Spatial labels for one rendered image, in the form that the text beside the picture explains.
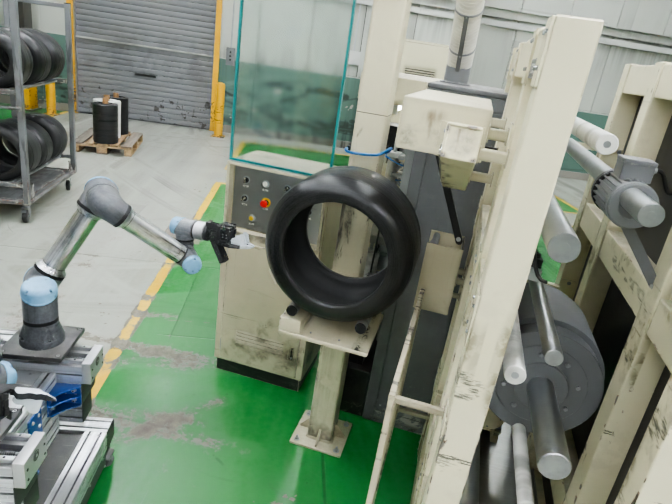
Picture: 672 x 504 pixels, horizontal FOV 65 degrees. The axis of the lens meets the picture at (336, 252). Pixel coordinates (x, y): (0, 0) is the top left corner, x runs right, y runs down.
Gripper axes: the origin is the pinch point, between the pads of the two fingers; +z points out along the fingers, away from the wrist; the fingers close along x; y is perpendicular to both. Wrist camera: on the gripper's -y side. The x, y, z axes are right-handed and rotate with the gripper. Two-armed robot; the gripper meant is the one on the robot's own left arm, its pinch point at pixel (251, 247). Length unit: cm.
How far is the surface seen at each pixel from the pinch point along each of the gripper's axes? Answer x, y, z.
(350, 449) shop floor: 29, -108, 52
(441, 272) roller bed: 21, 0, 76
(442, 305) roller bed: 21, -14, 79
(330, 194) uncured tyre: -12.1, 31.8, 32.4
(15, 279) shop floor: 96, -109, -217
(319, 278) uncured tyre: 14.7, -12.8, 26.5
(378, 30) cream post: 28, 88, 32
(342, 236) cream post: 27.7, 3.6, 30.9
